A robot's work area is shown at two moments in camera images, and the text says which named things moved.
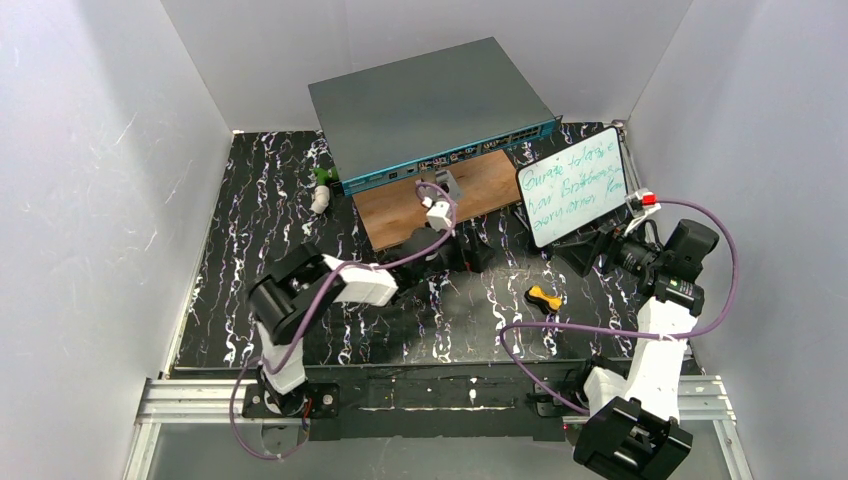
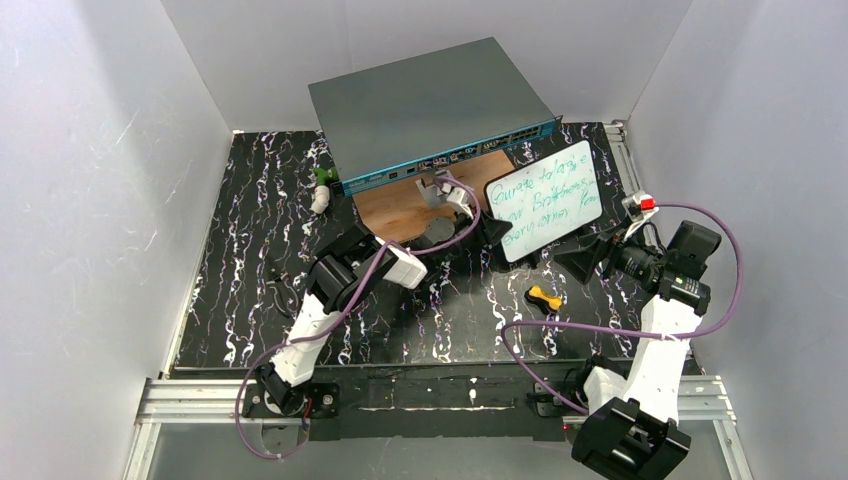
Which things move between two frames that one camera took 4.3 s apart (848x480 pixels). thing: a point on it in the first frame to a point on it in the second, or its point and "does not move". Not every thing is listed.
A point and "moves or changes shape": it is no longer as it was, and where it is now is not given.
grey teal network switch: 385,121 does not move
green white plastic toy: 321,194 does not move
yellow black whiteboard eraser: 549,303 does not move
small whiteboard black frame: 575,188 moves or changes shape
